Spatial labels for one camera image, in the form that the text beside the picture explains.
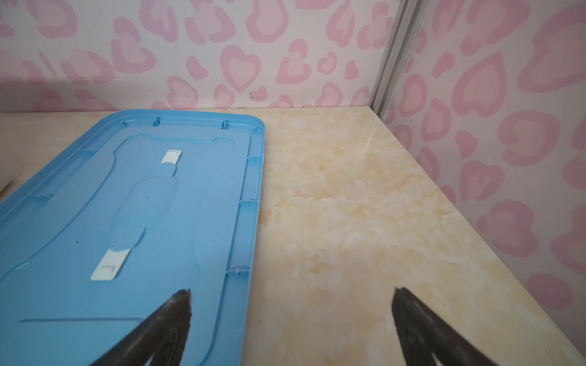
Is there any blue plastic bin lid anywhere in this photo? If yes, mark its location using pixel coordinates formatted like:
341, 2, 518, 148
1, 110, 266, 365

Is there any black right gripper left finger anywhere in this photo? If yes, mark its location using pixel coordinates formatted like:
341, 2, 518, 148
93, 290, 192, 365

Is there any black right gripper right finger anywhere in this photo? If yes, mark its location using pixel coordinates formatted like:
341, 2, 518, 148
392, 288, 496, 366

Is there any white plastic storage bin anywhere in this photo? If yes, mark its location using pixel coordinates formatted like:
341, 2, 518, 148
0, 163, 12, 192

